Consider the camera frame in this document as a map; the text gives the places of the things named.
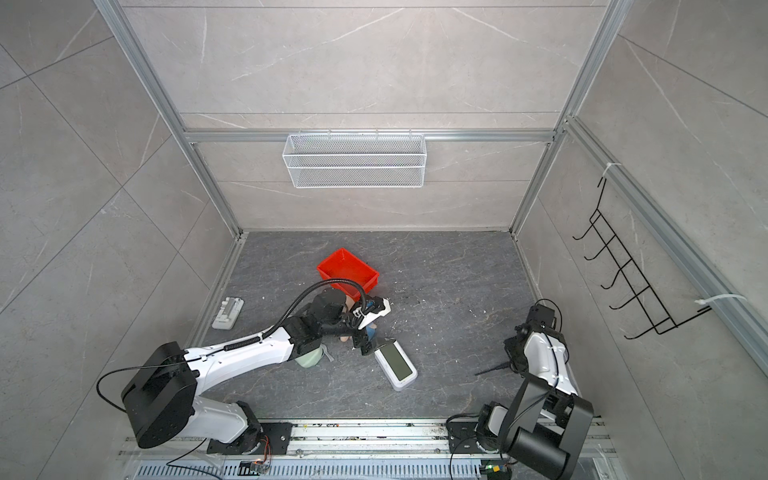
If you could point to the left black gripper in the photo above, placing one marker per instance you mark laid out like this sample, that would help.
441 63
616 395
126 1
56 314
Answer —
364 341

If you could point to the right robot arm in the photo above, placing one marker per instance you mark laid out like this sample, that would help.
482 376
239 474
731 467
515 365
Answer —
546 425

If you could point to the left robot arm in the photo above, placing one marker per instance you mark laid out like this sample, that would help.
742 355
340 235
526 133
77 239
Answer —
165 398

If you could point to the red plastic bin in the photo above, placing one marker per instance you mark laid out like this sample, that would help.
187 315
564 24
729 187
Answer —
344 264

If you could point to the pale green bottle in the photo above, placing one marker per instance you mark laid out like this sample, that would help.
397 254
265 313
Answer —
313 357

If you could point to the white digital clock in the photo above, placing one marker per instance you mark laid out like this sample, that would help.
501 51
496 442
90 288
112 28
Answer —
396 365

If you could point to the white block on floor edge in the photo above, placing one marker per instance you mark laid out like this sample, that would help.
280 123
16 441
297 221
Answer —
228 313

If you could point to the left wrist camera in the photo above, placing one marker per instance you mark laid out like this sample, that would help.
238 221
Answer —
367 312

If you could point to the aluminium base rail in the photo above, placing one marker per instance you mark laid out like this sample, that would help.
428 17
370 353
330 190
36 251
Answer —
404 448

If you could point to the white wire mesh basket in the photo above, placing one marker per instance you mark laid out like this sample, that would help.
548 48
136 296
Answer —
337 161

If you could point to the black wire hook rack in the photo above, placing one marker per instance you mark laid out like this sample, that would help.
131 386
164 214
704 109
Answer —
629 271

